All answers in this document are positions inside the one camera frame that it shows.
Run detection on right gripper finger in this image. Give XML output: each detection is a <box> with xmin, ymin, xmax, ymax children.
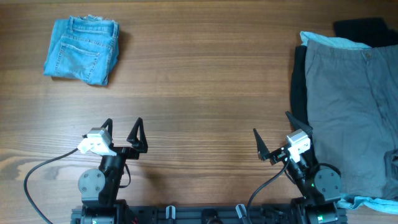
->
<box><xmin>285</xmin><ymin>111</ymin><xmax>313</xmax><ymax>136</ymax></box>
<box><xmin>253</xmin><ymin>128</ymin><xmax>270</xmax><ymax>161</ymax></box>

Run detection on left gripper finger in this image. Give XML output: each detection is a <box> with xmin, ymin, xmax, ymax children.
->
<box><xmin>101</xmin><ymin>118</ymin><xmax>113</xmax><ymax>136</ymax></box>
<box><xmin>126</xmin><ymin>118</ymin><xmax>148</xmax><ymax>153</ymax></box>

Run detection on grey cotton shorts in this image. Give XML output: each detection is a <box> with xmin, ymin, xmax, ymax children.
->
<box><xmin>304</xmin><ymin>39</ymin><xmax>398</xmax><ymax>200</ymax></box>

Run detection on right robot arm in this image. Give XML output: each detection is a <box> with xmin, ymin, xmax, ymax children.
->
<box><xmin>246</xmin><ymin>111</ymin><xmax>346</xmax><ymax>223</ymax></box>

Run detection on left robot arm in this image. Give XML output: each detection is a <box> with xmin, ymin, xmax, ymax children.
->
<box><xmin>71</xmin><ymin>118</ymin><xmax>148</xmax><ymax>224</ymax></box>

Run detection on black garment under pile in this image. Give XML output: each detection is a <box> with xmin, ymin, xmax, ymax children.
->
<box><xmin>290</xmin><ymin>45</ymin><xmax>308</xmax><ymax>125</ymax></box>

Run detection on folded blue denim jeans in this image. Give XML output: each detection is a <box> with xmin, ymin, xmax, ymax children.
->
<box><xmin>44</xmin><ymin>15</ymin><xmax>120</xmax><ymax>86</ymax></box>

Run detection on light blue garment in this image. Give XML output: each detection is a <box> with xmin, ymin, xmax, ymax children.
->
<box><xmin>299</xmin><ymin>30</ymin><xmax>398</xmax><ymax>215</ymax></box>

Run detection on black garment at corner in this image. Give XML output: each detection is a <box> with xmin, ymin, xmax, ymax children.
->
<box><xmin>333</xmin><ymin>17</ymin><xmax>397</xmax><ymax>47</ymax></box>

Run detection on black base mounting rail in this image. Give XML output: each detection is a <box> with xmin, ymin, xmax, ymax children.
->
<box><xmin>70</xmin><ymin>203</ymin><xmax>348</xmax><ymax>224</ymax></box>

